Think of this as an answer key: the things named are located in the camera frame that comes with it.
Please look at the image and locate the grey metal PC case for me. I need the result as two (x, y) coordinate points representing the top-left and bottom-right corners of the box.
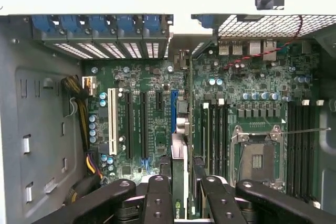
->
(0, 0), (336, 224)

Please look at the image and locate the white power connector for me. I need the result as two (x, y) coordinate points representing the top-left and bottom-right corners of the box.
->
(81, 76), (97, 97)

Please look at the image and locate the black and yellow wire bundle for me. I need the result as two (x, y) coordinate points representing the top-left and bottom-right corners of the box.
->
(60, 75), (106, 207)

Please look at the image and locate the blue expansion slot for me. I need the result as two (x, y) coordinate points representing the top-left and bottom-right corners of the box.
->
(171, 91), (180, 135)

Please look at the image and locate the silver ethernet port block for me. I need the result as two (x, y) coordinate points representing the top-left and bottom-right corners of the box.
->
(247, 40), (263, 57)
(261, 39), (277, 61)

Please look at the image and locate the long black expansion slot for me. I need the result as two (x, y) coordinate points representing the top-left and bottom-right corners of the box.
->
(124, 91), (134, 161)
(140, 91), (149, 162)

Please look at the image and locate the white expansion slot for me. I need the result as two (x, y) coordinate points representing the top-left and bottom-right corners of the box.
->
(107, 87), (118, 156)

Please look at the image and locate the blue card retention clip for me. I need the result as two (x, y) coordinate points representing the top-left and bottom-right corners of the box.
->
(88, 15), (109, 34)
(117, 15), (138, 35)
(31, 15), (58, 33)
(143, 15), (161, 35)
(60, 15), (81, 33)

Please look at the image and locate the short black expansion slot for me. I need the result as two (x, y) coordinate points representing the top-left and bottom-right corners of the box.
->
(156, 91), (164, 112)

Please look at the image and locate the green RAM stick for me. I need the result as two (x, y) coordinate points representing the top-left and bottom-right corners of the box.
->
(201, 103), (211, 173)

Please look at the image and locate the green Dell motherboard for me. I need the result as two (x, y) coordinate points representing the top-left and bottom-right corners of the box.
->
(83, 39), (321, 205)

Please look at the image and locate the CPU socket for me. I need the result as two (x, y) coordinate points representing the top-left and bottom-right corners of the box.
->
(230, 125), (287, 186)

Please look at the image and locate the silver USB port block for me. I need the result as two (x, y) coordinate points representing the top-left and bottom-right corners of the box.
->
(218, 40), (231, 56)
(232, 40), (244, 56)

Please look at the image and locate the red and black twisted wire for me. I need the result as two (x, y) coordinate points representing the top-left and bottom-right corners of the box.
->
(225, 15), (305, 69)

